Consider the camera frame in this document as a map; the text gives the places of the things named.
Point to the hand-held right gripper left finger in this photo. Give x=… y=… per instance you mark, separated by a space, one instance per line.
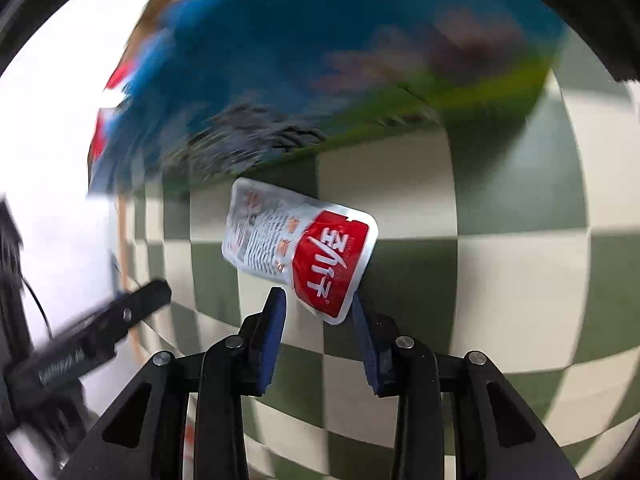
x=272 y=340

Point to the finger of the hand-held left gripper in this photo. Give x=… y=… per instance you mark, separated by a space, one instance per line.
x=140 y=305

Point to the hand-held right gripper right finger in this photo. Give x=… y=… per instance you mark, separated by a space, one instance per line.
x=367 y=347

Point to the red white snack packet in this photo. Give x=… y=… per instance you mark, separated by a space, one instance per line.
x=320 y=260

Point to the blue cardboard box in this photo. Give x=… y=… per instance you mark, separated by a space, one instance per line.
x=325 y=50

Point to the green white checkered mat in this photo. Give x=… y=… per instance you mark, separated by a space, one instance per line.
x=500 y=285

